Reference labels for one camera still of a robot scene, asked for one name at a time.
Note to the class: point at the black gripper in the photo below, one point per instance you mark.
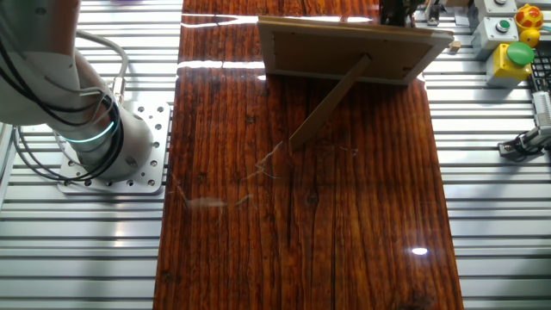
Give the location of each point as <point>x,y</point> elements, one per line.
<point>392,12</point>

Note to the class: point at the wooden picture frame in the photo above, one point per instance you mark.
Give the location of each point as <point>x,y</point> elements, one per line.
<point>344,49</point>

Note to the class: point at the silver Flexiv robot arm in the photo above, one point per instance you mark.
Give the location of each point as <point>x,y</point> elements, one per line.
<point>39,64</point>

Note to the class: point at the small wooden cube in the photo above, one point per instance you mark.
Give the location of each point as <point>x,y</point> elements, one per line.
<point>455,45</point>

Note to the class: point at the grey box with green button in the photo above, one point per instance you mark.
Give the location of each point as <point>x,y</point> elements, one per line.
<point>490,39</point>

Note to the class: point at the yellow box with green cap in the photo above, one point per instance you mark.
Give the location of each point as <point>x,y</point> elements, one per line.
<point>501,64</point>

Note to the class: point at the yellow orange spotted toy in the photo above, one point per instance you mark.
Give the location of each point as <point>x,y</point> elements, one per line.
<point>528,17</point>

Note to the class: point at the black keyboard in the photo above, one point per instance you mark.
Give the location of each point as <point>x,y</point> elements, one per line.
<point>543,71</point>

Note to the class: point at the dark wood grain board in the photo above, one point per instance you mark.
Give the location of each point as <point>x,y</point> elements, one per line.
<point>258,237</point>

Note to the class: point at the grey metal bracket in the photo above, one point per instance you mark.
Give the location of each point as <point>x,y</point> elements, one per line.
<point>432,13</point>

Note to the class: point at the silver depth camera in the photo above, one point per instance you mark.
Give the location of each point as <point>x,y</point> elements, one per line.
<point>543,107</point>

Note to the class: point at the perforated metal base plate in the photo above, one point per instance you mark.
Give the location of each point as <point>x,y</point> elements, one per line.
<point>150,172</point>

